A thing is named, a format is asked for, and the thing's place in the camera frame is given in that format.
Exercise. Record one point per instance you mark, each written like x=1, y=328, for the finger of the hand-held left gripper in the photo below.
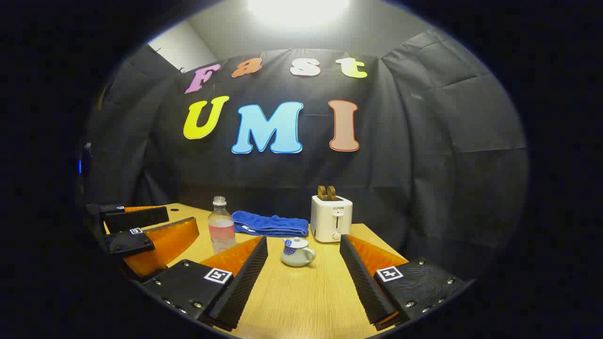
x=136, y=218
x=129, y=242

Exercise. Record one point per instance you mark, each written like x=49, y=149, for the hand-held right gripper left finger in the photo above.
x=245, y=278

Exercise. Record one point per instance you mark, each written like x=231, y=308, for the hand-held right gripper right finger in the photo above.
x=362, y=278

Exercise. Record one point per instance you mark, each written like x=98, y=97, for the clear plastic water bottle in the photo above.
x=222, y=230

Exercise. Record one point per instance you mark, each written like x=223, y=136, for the white blue-patterned teacup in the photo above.
x=294, y=258

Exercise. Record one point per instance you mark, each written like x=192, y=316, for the folded blue towel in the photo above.
x=271, y=223

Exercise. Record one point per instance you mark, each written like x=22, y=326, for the white toaster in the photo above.
x=330, y=221

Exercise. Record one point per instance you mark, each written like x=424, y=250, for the black backdrop cloth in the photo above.
x=414, y=155

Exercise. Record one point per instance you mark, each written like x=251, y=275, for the ceiling light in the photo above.
x=297, y=9

